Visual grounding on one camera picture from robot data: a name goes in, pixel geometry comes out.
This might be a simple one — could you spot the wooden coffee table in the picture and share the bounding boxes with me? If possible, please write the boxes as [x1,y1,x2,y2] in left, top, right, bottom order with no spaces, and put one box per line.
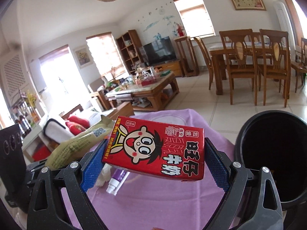
[106,72,180,112]

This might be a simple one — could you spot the window roller blind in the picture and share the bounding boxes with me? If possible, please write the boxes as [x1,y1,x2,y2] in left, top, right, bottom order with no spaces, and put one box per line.
[86,32,126,82]
[174,0,214,37]

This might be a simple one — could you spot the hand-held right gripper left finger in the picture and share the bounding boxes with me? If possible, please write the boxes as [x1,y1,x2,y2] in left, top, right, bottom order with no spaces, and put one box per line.
[27,139,108,230]

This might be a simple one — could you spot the purple printed cloth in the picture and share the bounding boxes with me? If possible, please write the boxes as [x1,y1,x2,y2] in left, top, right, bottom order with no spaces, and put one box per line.
[61,109,243,230]

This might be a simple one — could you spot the purple toothpaste tube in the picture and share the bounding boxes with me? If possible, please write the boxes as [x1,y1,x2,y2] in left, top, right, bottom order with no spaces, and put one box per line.
[106,168,131,195]

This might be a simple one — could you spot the wooden dining table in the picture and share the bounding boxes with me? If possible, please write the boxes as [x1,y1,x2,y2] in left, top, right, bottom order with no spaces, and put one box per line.
[208,42,292,95]

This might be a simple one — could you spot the black trash bin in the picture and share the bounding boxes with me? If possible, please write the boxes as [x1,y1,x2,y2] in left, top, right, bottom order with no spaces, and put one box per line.
[234,110,307,211]

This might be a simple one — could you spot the tall wooden plant stand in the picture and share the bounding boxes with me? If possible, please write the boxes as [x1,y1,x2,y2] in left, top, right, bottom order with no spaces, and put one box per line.
[174,36,199,77]

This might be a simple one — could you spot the small framed flower picture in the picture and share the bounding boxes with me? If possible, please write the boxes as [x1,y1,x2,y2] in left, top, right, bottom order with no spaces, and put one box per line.
[73,46,93,68]

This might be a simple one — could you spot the wooden armchair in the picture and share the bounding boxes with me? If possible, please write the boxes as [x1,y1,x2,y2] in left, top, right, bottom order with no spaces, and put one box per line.
[87,78,113,109]

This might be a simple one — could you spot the green snack packet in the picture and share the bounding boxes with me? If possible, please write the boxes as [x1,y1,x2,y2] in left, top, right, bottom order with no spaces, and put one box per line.
[45,114,116,170]

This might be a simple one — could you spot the wooden tv cabinet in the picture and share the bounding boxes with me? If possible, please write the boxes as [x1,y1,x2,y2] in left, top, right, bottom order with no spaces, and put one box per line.
[153,60,184,77]

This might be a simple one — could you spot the rack of bottles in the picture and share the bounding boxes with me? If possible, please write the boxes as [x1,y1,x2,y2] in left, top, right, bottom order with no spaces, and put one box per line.
[10,96,41,137]

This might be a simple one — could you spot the red cushion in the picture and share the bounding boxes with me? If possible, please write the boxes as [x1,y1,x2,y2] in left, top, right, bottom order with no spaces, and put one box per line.
[66,115,90,136]

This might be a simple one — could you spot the red milk carton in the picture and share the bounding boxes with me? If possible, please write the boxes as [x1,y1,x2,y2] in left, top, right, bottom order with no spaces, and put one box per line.
[102,116,205,182]

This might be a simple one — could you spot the black television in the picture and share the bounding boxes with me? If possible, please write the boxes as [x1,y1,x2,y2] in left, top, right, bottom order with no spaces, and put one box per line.
[139,36,177,66]

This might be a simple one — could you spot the wooden dining chair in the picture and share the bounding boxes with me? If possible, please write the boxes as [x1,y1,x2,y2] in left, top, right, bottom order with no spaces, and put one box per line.
[194,37,214,90]
[219,29,258,105]
[291,38,307,93]
[258,29,291,107]

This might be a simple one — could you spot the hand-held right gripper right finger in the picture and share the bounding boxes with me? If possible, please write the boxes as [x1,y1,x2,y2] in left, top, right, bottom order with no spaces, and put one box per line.
[204,137,283,230]

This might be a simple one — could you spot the white standing air conditioner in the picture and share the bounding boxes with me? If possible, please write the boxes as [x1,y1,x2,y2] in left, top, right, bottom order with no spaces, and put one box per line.
[273,1,292,47]

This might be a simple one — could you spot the wooden sofa with white cushions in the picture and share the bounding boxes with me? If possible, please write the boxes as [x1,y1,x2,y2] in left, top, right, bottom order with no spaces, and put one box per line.
[24,101,135,163]

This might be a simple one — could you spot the wooden bookshelf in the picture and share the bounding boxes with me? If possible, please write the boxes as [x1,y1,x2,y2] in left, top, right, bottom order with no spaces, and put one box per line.
[116,30,144,73]

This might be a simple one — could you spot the yellow flowers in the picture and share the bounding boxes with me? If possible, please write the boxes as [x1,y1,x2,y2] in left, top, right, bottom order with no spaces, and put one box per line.
[26,90,39,109]

